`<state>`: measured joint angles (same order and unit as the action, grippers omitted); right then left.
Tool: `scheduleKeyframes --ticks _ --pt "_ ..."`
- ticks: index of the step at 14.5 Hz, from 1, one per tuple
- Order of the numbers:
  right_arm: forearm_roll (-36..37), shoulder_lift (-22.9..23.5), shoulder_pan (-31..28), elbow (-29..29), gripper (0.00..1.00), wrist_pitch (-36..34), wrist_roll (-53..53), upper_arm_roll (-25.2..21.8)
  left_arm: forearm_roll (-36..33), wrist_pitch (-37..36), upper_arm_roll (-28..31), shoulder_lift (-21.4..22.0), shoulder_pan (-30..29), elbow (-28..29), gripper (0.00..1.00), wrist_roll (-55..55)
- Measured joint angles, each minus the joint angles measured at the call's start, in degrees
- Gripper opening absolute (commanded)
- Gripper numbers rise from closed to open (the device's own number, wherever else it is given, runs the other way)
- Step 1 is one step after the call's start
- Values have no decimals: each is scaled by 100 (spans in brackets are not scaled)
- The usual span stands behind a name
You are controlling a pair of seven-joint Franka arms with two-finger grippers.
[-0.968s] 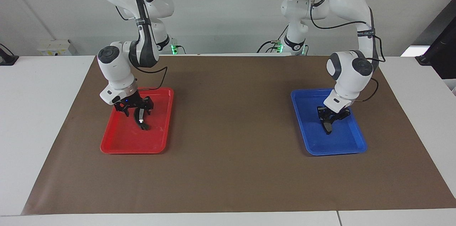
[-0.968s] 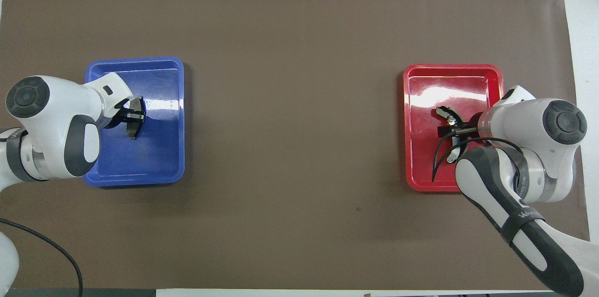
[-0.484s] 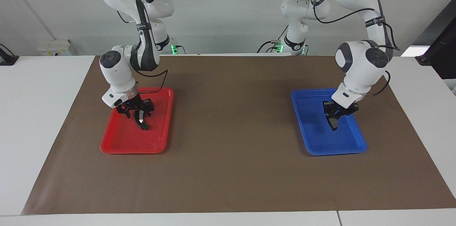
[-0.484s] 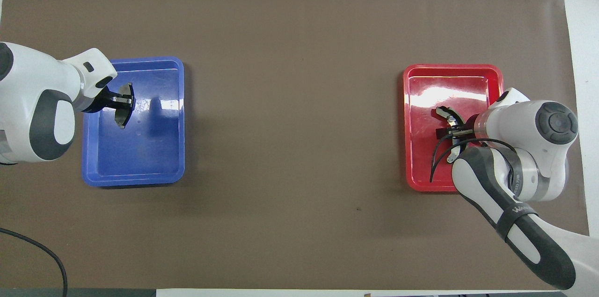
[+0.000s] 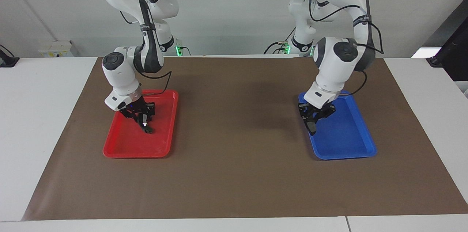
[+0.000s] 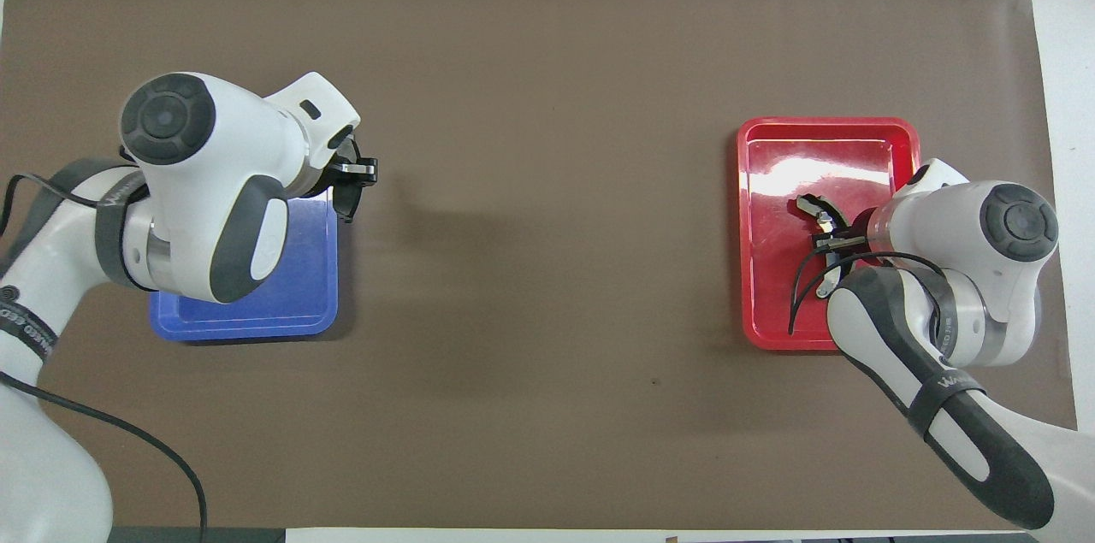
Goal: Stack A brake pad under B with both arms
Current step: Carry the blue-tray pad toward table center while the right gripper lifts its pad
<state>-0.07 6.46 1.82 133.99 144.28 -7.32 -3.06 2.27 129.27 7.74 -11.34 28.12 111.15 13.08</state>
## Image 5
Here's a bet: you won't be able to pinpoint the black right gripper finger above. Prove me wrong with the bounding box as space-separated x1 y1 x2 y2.
142 102 156 127
119 109 142 126

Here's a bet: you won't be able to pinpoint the brown table mat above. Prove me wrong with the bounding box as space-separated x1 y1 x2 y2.
22 56 468 221

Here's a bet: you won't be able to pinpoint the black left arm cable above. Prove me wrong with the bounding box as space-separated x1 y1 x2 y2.
308 0 384 96

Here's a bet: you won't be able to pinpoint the small black clamp mount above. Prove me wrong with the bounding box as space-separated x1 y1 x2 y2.
0 45 20 68

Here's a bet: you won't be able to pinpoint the large black stand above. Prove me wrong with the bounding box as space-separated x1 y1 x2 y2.
426 18 468 82

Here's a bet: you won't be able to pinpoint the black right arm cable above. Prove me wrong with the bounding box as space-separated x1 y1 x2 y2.
120 10 173 96

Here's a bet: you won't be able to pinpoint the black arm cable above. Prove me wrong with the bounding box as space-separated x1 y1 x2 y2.
120 10 173 96
308 0 384 96

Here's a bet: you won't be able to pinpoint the blue plastic tray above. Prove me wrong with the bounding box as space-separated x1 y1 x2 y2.
298 91 377 160

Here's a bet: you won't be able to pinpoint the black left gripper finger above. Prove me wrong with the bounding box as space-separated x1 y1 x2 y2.
298 103 312 123
315 105 336 121

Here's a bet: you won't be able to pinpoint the black base cables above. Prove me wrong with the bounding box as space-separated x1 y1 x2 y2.
172 40 191 57
263 26 297 56

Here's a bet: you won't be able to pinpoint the red plastic tray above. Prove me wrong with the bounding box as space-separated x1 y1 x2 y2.
103 90 179 159

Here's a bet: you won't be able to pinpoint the white power strip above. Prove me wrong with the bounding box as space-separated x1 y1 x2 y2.
38 40 79 58

